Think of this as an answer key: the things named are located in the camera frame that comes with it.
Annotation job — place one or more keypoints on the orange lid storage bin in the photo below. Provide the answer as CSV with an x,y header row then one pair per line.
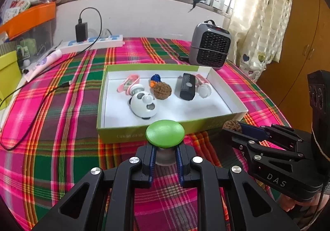
x,y
28,19

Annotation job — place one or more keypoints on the yellow green shoe box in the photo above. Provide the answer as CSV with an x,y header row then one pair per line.
x,y
10,76

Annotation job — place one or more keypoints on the black hook on sill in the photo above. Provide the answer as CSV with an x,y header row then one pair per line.
x,y
194,3

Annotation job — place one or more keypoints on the green top mushroom toy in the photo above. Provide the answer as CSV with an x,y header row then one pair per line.
x,y
165,136

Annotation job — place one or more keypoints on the heart pattern curtain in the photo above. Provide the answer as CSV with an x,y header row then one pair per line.
x,y
257,28

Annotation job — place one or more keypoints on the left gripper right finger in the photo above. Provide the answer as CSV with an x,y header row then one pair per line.
x,y
228,197

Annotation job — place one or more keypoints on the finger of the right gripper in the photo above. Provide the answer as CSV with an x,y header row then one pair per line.
x,y
239,140
255,130

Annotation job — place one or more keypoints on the pink clip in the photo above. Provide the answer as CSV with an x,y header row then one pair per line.
x,y
200,80
128,83

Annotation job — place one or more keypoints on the white round container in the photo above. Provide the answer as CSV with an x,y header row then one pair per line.
x,y
204,90

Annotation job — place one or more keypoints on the person right hand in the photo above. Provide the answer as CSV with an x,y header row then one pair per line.
x,y
286,203

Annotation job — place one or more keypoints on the black charger with cable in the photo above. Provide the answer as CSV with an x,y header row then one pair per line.
x,y
81,30

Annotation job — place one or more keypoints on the white power strip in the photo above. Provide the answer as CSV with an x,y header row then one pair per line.
x,y
112,41

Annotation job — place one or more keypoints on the brown walnut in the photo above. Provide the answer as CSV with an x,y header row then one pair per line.
x,y
233,125
162,90

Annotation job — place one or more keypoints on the white panda toy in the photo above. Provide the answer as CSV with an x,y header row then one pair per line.
x,y
144,105

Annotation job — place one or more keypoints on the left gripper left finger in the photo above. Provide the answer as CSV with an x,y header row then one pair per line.
x,y
103,199

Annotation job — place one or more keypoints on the grey black space heater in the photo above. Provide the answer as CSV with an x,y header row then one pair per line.
x,y
209,45

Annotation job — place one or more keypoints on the black rectangular device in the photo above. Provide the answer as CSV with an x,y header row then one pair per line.
x,y
187,90

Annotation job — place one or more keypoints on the green white cardboard box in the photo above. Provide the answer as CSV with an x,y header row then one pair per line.
x,y
116,122

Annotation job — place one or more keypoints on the white pink tube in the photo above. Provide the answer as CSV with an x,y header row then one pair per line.
x,y
43,64

